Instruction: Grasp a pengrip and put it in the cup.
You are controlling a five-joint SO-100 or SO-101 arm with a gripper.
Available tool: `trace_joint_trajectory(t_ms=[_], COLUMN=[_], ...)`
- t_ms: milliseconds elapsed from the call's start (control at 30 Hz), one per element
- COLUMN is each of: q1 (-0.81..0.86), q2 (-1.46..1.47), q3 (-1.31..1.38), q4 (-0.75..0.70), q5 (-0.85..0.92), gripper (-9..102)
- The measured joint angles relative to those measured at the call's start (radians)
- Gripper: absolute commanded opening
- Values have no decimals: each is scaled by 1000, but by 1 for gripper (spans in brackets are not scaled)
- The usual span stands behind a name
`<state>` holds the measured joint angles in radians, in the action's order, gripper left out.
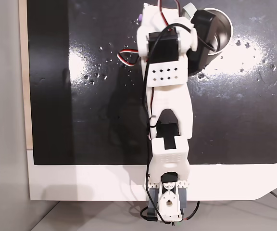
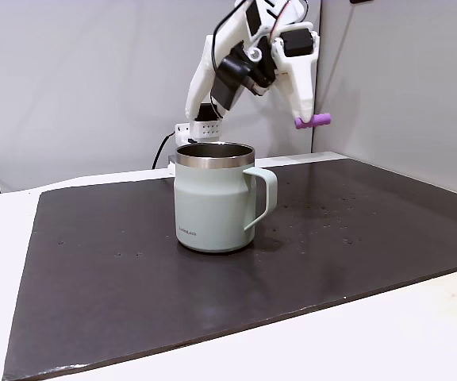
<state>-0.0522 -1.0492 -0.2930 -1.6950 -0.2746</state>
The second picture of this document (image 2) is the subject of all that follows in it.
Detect purple pen grip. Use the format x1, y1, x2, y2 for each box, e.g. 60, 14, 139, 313
294, 113, 332, 131

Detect pale green steel mug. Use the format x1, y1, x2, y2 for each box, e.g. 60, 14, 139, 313
174, 141, 279, 254

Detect dark grey table mat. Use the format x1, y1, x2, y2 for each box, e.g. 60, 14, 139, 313
1, 157, 457, 381

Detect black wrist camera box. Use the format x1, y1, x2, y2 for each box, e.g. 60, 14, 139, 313
209, 53, 254, 114

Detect black power cable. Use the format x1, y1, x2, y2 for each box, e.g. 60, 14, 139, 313
151, 133, 176, 170

